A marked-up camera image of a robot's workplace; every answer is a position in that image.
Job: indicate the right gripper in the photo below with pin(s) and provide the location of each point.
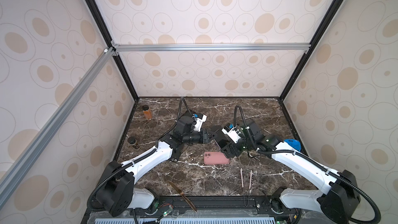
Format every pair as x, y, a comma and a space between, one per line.
230, 148

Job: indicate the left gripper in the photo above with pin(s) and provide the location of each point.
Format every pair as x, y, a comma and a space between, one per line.
202, 137

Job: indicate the pink phone case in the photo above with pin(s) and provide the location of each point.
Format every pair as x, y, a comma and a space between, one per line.
215, 158

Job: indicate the purple-edged phone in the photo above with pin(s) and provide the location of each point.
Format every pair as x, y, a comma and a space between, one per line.
222, 140

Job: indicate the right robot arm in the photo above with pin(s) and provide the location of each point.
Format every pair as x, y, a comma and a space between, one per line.
337, 195

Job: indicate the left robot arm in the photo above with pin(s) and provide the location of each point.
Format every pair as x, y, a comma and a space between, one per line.
116, 191

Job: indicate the right pink chopstick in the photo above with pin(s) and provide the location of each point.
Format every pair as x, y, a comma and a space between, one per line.
250, 180

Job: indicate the orange bottle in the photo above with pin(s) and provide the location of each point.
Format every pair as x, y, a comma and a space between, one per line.
147, 112

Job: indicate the blue round lid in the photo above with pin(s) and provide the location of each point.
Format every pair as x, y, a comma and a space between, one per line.
294, 144

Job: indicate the dark jar with lid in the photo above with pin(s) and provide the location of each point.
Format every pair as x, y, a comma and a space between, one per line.
133, 142

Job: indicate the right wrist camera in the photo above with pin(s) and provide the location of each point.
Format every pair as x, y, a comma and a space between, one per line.
232, 132

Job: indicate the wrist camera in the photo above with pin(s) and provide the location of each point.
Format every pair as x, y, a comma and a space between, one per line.
198, 120
232, 132

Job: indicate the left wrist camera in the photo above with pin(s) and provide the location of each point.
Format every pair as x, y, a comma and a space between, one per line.
198, 120

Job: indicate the wooden-handled knife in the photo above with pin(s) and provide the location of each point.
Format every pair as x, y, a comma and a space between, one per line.
182, 194

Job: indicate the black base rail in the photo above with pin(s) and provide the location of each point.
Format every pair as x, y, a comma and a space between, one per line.
210, 210

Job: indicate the aluminium frame bar back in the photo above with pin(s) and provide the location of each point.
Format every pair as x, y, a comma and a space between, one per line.
212, 47

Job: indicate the aluminium frame bar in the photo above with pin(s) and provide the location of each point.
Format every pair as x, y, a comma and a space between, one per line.
212, 47
33, 151

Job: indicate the aluminium frame bar left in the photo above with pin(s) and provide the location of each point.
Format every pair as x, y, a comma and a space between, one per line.
33, 151

